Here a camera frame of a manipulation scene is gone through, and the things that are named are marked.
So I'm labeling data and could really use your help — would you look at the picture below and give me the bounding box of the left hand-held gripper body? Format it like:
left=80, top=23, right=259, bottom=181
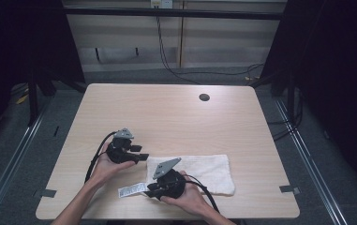
left=105, top=127, right=141, bottom=165

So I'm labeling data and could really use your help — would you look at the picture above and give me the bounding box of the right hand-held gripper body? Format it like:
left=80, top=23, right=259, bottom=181
left=147, top=157, right=187, bottom=201

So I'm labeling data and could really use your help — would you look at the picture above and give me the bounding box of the white towel with label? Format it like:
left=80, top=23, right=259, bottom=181
left=117, top=154, right=236, bottom=200

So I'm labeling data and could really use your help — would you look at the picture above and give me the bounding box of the person's left hand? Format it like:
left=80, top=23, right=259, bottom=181
left=88, top=142, right=137, bottom=189

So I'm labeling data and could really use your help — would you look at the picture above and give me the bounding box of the person's right hand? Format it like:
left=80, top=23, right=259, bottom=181
left=160, top=170, right=214, bottom=218

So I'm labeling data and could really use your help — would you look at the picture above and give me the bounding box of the grey tape strip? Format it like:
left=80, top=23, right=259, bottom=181
left=34, top=188, right=57, bottom=199
left=278, top=185, right=302, bottom=195

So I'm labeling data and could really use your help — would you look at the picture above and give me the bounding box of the yellow floor object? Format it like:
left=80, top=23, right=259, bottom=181
left=15, top=93, right=30, bottom=106

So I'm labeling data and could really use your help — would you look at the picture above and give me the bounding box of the black horizontal bar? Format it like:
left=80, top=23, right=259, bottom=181
left=63, top=7, right=285, bottom=22

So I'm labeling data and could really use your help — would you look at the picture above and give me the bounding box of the black curtain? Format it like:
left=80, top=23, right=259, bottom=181
left=260, top=0, right=357, bottom=201
left=0, top=0, right=86, bottom=154

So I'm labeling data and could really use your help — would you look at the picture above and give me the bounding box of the black metal stand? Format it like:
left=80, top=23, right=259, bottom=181
left=286, top=73, right=297, bottom=124

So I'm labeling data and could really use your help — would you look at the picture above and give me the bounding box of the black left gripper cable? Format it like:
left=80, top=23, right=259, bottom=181
left=84, top=130, right=118, bottom=184

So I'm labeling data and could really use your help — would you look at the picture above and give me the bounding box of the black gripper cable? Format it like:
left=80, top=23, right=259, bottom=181
left=184, top=173, right=221, bottom=215
left=84, top=130, right=118, bottom=184

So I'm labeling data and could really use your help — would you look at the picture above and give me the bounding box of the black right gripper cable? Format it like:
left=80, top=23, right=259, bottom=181
left=184, top=173, right=221, bottom=215

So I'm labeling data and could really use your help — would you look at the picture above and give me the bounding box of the black hanging wall cable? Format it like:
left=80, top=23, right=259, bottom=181
left=156, top=15, right=202, bottom=86

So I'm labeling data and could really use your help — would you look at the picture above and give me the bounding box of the metal floor rail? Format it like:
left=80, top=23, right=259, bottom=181
left=0, top=93, right=54, bottom=225
left=274, top=97, right=350, bottom=225

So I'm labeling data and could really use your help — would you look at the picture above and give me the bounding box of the black floor cable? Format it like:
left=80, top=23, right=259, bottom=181
left=172, top=63, right=265, bottom=78

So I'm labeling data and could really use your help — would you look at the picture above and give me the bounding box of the bundle of black floor cables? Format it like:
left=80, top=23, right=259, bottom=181
left=266, top=88, right=305, bottom=143

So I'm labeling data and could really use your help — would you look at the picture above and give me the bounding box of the white wall socket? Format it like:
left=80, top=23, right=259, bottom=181
left=150, top=0, right=174, bottom=9

